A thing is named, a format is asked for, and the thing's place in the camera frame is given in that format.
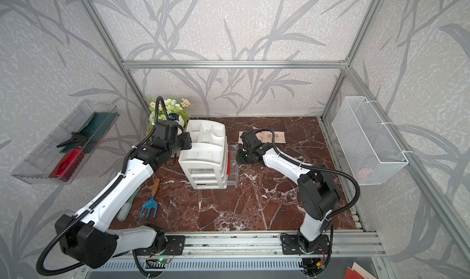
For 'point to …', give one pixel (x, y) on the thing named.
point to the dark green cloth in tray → (93, 130)
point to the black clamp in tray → (81, 138)
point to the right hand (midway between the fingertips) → (238, 157)
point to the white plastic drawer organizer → (207, 161)
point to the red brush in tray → (68, 164)
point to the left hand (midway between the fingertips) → (189, 136)
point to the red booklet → (357, 271)
